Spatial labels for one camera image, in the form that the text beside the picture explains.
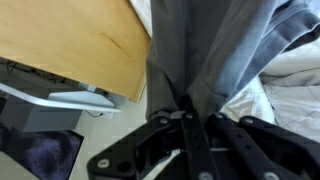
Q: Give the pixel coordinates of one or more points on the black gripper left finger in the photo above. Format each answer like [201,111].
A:
[136,154]

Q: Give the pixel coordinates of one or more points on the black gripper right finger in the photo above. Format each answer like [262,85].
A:
[267,152]

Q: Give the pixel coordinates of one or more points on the grey sock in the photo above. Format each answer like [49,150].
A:
[210,50]

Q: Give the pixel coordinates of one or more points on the white bed sheet mattress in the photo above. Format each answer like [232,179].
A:
[250,101]

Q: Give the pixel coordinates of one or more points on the wooden bed footboard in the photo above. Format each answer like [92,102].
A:
[98,42]

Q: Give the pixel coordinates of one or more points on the white crumpled duvet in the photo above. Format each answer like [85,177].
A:
[288,88]

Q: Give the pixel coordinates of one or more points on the white desk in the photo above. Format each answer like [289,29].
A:
[78,100]

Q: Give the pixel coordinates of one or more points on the black computer monitor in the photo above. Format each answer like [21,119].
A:
[40,139]

